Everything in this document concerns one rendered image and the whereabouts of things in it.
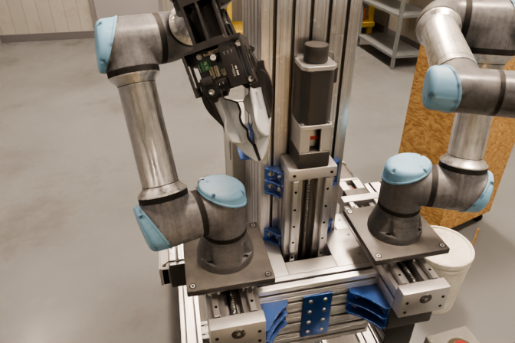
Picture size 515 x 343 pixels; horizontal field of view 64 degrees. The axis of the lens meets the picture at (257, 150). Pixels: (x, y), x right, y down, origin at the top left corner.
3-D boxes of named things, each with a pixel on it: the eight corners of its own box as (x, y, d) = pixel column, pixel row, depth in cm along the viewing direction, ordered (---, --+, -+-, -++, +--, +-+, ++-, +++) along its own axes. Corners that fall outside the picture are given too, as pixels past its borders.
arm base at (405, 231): (359, 214, 125) (362, 188, 120) (404, 208, 128) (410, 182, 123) (382, 249, 112) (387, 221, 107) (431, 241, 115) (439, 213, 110)
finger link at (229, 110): (231, 175, 49) (205, 102, 48) (238, 164, 55) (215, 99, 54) (255, 168, 48) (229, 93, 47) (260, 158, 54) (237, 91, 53)
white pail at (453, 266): (438, 269, 243) (458, 206, 220) (471, 311, 218) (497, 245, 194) (389, 278, 238) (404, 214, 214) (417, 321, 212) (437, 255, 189)
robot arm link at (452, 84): (413, -14, 102) (436, 63, 63) (460, -12, 99) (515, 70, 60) (404, 32, 108) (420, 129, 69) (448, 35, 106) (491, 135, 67)
